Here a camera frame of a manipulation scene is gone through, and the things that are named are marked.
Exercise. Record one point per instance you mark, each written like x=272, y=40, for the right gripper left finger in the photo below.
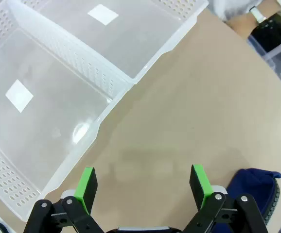
x=82, y=194

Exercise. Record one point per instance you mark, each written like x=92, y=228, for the person in white hoodie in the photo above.
x=228, y=7

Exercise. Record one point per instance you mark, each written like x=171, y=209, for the translucent white perforated basket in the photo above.
x=45, y=121
x=130, y=36

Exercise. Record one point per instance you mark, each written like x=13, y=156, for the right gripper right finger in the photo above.
x=201, y=189

